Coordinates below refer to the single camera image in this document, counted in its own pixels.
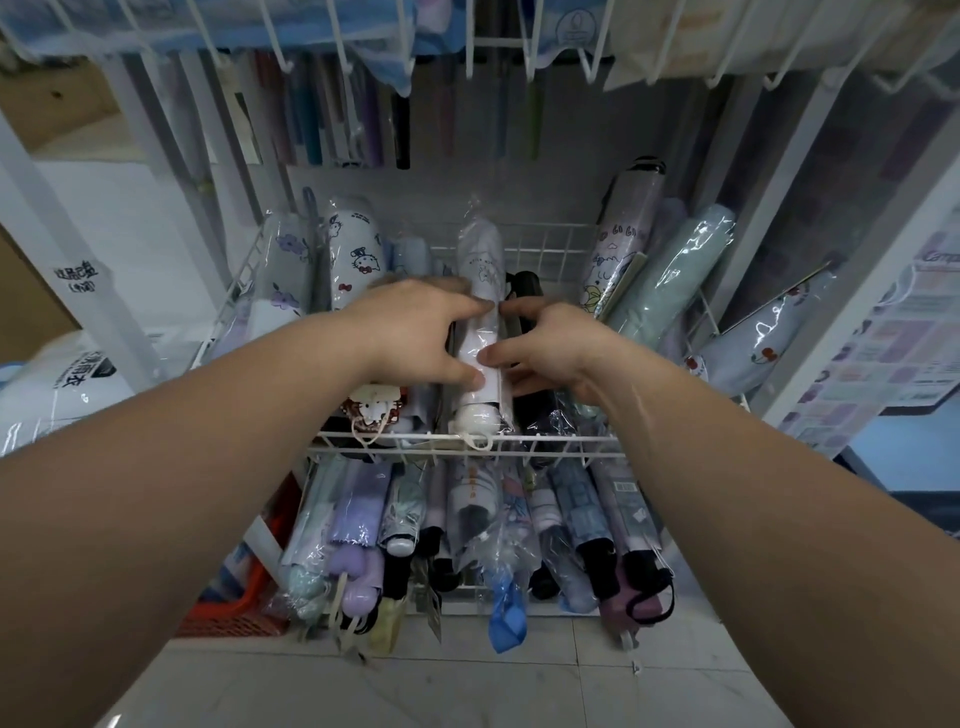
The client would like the person's right forearm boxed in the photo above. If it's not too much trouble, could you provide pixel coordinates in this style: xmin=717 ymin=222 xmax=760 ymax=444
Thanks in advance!
xmin=592 ymin=358 xmax=960 ymax=728

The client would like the person's left hand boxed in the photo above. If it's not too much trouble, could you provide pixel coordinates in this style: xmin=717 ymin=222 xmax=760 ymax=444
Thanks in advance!
xmin=341 ymin=279 xmax=501 ymax=393

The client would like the white metal shelf frame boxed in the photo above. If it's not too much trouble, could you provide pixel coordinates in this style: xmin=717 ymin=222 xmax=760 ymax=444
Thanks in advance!
xmin=0 ymin=52 xmax=960 ymax=451

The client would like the white cat print umbrella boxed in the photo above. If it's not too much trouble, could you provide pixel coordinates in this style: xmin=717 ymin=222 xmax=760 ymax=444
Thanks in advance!
xmin=327 ymin=197 xmax=389 ymax=310

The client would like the cat charm handle umbrella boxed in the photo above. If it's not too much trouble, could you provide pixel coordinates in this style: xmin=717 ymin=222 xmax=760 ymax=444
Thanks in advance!
xmin=343 ymin=381 xmax=421 ymax=451

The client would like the red plastic basket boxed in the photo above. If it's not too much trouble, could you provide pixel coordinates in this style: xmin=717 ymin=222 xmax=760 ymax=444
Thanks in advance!
xmin=176 ymin=476 xmax=305 ymax=640

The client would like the white wire overhead rack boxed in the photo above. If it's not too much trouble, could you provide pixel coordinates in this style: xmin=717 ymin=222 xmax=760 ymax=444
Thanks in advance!
xmin=0 ymin=0 xmax=960 ymax=100

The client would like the row of hanging long umbrellas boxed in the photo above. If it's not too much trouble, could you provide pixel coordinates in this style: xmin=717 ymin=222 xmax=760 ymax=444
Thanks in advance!
xmin=243 ymin=46 xmax=552 ymax=172

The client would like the pile of wrapped folded umbrellas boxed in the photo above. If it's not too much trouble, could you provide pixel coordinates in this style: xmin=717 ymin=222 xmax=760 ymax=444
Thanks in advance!
xmin=276 ymin=453 xmax=678 ymax=655

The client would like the person's right hand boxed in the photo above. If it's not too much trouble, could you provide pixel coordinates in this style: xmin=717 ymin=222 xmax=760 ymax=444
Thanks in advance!
xmin=478 ymin=296 xmax=625 ymax=402

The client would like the mint green folded umbrella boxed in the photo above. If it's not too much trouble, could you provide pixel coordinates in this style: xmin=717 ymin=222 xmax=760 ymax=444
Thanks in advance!
xmin=603 ymin=204 xmax=738 ymax=355

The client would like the pastel printed poster board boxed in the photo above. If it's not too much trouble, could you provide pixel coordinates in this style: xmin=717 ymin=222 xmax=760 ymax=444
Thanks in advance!
xmin=776 ymin=221 xmax=960 ymax=460

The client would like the purple flower print umbrella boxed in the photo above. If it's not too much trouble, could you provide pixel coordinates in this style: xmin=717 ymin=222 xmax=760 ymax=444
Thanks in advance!
xmin=225 ymin=212 xmax=318 ymax=354

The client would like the person's left forearm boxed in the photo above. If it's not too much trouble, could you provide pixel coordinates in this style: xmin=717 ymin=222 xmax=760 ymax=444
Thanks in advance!
xmin=0 ymin=313 xmax=376 ymax=728

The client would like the white cardboard box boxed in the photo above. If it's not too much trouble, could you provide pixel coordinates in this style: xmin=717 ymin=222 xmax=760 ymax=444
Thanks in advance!
xmin=26 ymin=153 xmax=230 ymax=342

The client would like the lilac doodle print umbrella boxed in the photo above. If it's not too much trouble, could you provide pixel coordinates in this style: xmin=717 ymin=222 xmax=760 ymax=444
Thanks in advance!
xmin=579 ymin=156 xmax=669 ymax=320

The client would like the white plastic packaged raincoat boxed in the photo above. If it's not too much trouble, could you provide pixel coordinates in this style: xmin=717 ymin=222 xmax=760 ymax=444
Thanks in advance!
xmin=0 ymin=331 xmax=140 ymax=455

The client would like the light blue folded umbrella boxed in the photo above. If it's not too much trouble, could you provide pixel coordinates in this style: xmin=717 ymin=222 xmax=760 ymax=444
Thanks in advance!
xmin=388 ymin=234 xmax=434 ymax=285

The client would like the white wire basket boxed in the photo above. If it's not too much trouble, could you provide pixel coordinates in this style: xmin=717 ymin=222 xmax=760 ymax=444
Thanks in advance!
xmin=196 ymin=217 xmax=751 ymax=470

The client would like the black folded umbrella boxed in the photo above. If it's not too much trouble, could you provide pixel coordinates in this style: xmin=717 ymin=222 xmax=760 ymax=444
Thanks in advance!
xmin=505 ymin=270 xmax=562 ymax=455

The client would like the cherry print pale umbrella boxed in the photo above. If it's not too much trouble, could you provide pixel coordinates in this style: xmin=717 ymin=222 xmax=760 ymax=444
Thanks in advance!
xmin=684 ymin=268 xmax=835 ymax=396

